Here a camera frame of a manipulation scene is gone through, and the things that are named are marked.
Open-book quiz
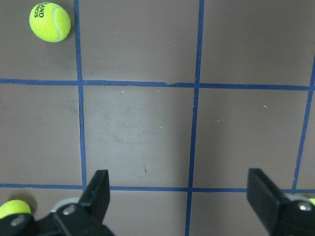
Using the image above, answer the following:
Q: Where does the tennis ball near left base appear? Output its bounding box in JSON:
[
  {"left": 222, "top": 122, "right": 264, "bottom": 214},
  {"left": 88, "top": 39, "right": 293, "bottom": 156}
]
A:
[{"left": 0, "top": 200, "right": 32, "bottom": 219}]

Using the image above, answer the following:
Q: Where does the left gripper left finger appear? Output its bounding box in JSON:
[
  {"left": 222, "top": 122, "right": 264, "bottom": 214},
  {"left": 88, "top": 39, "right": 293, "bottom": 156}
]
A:
[{"left": 36, "top": 170, "right": 113, "bottom": 236}]

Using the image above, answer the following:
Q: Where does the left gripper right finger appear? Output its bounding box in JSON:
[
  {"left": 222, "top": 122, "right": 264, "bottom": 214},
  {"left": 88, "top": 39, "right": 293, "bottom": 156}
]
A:
[{"left": 247, "top": 168, "right": 315, "bottom": 236}]

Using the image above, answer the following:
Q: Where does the centre back tennis ball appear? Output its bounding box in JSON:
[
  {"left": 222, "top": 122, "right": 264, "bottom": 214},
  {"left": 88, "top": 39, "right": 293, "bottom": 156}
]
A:
[{"left": 309, "top": 198, "right": 315, "bottom": 205}]

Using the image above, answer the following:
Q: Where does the front Roland Garros tennis ball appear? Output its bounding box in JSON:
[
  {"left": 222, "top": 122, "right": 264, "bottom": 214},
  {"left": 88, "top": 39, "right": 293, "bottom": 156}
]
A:
[{"left": 29, "top": 2, "right": 71, "bottom": 43}]

